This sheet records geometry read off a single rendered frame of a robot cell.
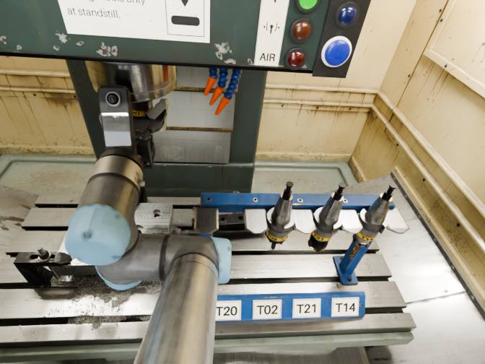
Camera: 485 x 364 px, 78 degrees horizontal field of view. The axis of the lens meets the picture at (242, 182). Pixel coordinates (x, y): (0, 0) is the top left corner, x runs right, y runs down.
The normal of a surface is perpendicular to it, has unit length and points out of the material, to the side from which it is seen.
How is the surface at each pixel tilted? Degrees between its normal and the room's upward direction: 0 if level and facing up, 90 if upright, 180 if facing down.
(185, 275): 29
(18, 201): 24
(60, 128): 90
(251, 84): 90
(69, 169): 0
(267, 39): 90
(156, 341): 37
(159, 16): 90
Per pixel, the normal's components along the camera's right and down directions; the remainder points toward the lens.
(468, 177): -0.99, -0.02
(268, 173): 0.08, -0.73
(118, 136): 0.14, 0.25
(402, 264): -0.33, -0.68
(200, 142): 0.06, 0.68
